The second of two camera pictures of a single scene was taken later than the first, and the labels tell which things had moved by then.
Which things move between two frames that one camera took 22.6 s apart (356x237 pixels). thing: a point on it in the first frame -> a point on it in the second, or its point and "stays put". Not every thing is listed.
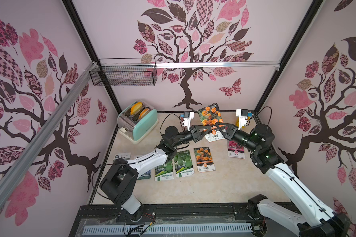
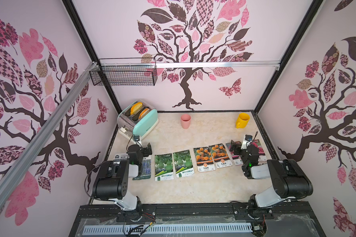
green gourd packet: x=183 y=164 stays put
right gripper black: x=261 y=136 -> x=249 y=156
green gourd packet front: x=165 y=172 stays put
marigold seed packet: x=203 y=159 stays put
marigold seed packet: x=209 y=115 -> x=220 y=155
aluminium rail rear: x=194 y=65 stays put
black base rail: x=228 y=214 stays put
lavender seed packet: x=126 y=156 stays put
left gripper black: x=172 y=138 -> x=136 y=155
